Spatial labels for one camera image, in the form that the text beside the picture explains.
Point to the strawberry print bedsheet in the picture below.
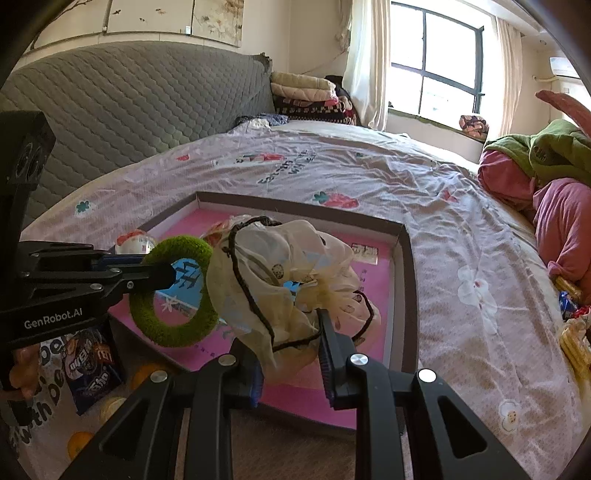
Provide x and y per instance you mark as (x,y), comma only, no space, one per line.
(461,207)

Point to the blue snack packet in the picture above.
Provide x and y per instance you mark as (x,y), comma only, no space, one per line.
(90,369)

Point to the person's left hand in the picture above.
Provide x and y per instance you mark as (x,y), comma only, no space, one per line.
(25,369)

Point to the wall painting panel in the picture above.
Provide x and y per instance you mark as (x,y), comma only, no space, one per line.
(147,14)
(219,18)

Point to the small blue candy wrapper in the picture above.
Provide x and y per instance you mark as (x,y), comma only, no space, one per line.
(568,304)

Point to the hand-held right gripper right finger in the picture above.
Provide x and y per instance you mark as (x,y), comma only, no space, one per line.
(327,364)

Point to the dark clothes pile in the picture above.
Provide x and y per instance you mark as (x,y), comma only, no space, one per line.
(337,85)

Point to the green cloth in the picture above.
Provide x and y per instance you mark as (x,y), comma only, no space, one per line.
(554,147)

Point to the white air conditioner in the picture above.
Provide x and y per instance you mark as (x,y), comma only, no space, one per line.
(564,68)

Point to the dark checkered folded blanket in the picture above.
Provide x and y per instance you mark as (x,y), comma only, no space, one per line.
(318,113)

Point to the dark framed window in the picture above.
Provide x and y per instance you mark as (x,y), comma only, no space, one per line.
(448,60)

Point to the blue orange toy egg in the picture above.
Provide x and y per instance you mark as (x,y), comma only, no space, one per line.
(217,233)

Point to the white curtain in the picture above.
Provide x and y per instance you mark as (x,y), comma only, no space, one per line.
(364,60)
(508,78)

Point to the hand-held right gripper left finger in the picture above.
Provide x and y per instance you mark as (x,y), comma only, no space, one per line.
(255,392)

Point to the floral cushion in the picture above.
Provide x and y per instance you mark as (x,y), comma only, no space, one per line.
(473,125)

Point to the large orange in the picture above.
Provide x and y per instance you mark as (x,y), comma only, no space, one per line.
(78,443)

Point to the cream folded blanket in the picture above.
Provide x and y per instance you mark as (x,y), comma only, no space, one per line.
(300,82)

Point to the red white toy egg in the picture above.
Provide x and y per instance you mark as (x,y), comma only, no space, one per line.
(131,242)

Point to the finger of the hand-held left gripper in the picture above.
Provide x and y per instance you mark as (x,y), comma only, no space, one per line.
(138,279)
(69,256)

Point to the pink pillow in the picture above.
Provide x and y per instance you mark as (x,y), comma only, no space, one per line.
(568,108)

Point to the grey cardboard box pink lining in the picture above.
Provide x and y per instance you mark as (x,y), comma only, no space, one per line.
(406,300)

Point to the green and pink clothes pile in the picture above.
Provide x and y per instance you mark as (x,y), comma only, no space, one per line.
(568,221)

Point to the dark patterned cloth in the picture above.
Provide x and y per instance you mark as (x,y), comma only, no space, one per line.
(261,120)

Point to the clear packet of yellow biscuits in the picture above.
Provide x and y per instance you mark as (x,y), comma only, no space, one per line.
(577,341)

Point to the pink folded blanket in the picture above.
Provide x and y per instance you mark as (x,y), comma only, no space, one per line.
(304,97)

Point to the grey quilted headboard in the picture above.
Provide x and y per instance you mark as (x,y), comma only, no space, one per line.
(138,92)

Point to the small orange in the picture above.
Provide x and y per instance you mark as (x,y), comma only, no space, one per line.
(145,376)

